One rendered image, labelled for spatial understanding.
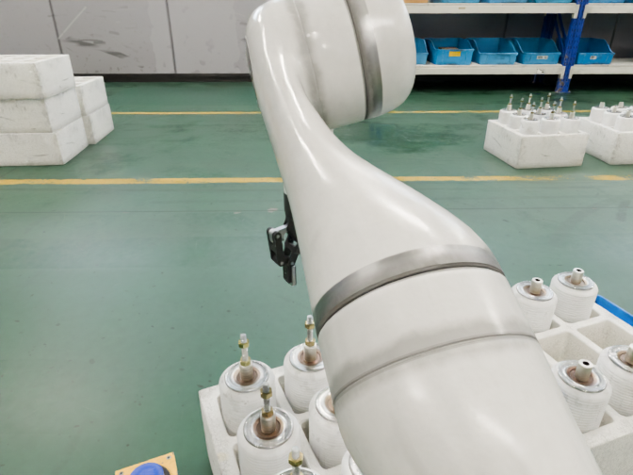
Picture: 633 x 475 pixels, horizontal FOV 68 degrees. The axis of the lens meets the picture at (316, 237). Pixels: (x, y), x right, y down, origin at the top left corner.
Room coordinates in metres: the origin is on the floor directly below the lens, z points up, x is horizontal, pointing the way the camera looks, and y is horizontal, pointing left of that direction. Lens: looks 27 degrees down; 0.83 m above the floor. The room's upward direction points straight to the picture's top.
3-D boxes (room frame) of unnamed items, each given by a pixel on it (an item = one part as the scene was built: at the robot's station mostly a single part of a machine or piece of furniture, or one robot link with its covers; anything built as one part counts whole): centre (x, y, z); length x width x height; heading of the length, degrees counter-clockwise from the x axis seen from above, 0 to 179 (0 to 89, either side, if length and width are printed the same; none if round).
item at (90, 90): (3.11, 1.63, 0.27); 0.39 x 0.39 x 0.18; 3
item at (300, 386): (0.65, 0.01, 0.16); 0.10 x 0.10 x 0.18
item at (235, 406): (0.61, 0.12, 0.16); 0.10 x 0.10 x 0.18
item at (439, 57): (5.02, -1.31, 0.36); 0.50 x 0.38 x 0.21; 2
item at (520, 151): (2.66, -1.25, 0.09); 0.39 x 0.39 x 0.18; 8
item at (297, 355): (0.65, 0.01, 0.25); 0.08 x 0.08 x 0.01
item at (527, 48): (5.07, -2.18, 0.36); 0.50 x 0.38 x 0.21; 2
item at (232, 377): (0.61, 0.12, 0.25); 0.08 x 0.08 x 0.01
